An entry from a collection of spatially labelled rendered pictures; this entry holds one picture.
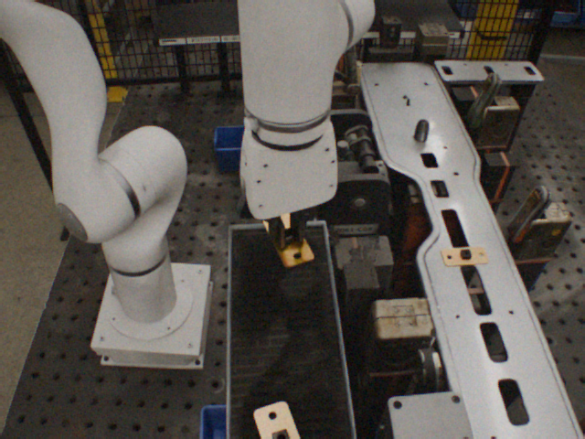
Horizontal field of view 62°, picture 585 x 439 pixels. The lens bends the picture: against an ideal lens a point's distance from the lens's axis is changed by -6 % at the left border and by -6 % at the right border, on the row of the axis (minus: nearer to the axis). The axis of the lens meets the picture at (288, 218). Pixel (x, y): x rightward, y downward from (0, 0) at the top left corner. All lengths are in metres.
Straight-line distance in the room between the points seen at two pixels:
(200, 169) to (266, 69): 1.10
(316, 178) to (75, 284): 0.90
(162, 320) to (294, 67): 0.77
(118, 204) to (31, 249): 1.70
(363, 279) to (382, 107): 0.59
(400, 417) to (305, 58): 0.43
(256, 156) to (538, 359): 0.57
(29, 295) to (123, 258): 1.41
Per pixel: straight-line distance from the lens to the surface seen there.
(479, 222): 1.02
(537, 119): 1.93
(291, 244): 0.64
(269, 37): 0.43
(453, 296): 0.90
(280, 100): 0.46
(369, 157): 0.82
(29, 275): 2.38
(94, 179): 0.78
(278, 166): 0.52
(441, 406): 0.67
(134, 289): 1.00
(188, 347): 1.08
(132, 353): 1.12
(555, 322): 1.33
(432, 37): 1.48
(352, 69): 1.17
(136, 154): 0.83
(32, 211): 2.65
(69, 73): 0.76
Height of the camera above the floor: 1.71
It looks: 47 degrees down
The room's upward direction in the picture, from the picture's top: straight up
